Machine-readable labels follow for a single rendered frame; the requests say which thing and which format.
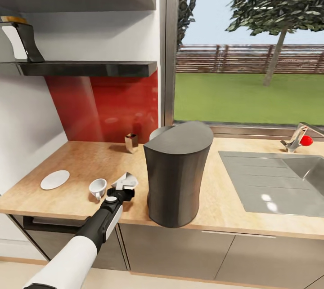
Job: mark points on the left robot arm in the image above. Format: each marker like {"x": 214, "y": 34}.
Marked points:
{"x": 70, "y": 267}

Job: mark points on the countertop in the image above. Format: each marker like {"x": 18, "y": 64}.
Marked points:
{"x": 220, "y": 208}

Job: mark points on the coffee cup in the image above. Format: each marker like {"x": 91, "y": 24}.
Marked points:
{"x": 98, "y": 188}

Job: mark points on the saucer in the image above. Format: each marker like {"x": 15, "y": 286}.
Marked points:
{"x": 55, "y": 179}

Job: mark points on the bottle of coffee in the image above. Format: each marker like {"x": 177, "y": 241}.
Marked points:
{"x": 21, "y": 35}

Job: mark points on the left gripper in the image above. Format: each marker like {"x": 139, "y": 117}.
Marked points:
{"x": 126, "y": 193}

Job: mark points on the paper coffee filter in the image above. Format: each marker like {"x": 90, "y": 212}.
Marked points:
{"x": 126, "y": 176}

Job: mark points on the fridge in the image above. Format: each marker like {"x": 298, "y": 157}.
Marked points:
{"x": 30, "y": 131}

